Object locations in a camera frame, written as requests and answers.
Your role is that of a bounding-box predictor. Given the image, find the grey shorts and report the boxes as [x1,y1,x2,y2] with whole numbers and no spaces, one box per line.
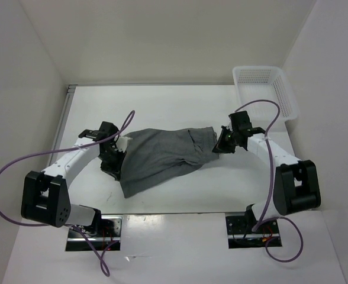
[120,127,219,198]

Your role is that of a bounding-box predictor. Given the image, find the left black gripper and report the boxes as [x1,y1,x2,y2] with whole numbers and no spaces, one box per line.
[98,147,127,180]

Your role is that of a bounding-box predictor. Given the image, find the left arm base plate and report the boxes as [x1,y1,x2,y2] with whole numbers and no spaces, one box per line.
[65,215,123,252]

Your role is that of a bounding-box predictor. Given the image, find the aluminium table frame rail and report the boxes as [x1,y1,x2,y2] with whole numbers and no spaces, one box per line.
[52,85,77,150]

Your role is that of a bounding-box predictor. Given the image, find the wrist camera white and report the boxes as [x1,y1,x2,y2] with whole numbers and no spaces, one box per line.
[115,136,132,152]
[226,113,234,132]

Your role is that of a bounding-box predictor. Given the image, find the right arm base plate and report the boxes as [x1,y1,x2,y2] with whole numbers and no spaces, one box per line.
[225,212,282,249]

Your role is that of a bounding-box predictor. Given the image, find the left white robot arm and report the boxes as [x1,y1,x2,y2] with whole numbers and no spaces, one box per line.
[21,121,128,237]

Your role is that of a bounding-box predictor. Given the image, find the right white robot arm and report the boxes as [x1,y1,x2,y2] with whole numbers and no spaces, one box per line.
[212,111,321,233]

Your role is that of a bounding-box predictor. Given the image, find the white plastic basket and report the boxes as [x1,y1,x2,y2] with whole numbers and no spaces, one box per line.
[232,66,299,121]

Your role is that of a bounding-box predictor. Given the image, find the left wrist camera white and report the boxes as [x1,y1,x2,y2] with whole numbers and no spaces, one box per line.
[115,136,132,152]

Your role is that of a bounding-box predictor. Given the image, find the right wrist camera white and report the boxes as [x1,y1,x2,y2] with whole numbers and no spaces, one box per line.
[226,113,234,132]

